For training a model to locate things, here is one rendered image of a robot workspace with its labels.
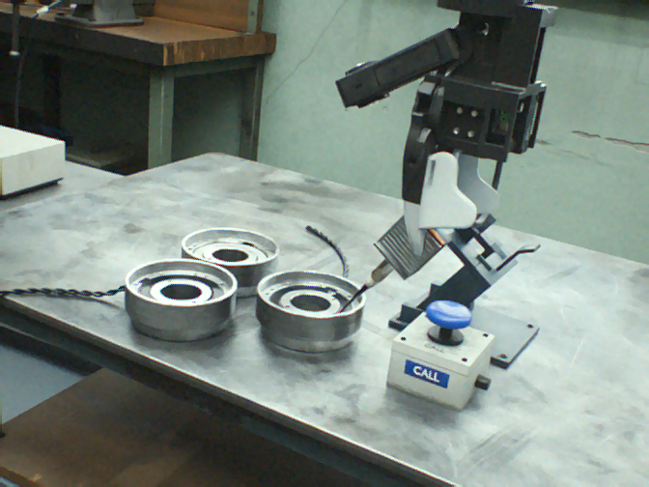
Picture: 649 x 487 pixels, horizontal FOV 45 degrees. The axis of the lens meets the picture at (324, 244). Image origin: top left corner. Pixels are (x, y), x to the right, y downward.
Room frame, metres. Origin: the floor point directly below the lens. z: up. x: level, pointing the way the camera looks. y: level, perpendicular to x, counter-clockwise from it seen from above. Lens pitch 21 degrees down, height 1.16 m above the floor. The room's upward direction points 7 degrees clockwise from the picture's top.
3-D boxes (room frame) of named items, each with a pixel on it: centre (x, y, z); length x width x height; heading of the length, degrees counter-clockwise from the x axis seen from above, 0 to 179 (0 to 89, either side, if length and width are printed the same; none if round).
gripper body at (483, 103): (0.62, -0.11, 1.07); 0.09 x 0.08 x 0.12; 61
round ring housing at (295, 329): (0.69, 0.01, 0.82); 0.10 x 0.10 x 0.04
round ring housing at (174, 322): (0.68, 0.13, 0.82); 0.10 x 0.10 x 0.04
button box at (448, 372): (0.61, -0.12, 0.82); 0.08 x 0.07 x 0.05; 63
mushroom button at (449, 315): (0.61, -0.11, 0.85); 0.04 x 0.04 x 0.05
